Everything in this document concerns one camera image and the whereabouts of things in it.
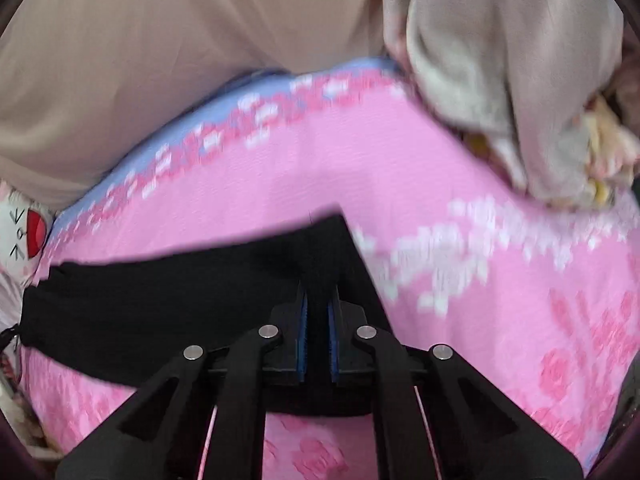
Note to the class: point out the black pants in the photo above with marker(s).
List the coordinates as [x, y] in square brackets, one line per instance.
[122, 322]

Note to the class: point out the beige curtain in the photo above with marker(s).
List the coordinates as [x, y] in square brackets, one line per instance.
[84, 81]

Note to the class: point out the pink rose bed sheet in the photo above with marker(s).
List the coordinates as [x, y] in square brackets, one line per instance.
[512, 325]

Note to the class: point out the white cat face pillow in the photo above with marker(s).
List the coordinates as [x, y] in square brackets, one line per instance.
[25, 228]

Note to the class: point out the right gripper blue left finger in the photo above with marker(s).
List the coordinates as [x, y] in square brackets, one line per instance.
[301, 339]

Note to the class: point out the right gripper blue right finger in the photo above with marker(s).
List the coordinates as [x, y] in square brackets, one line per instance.
[334, 338]

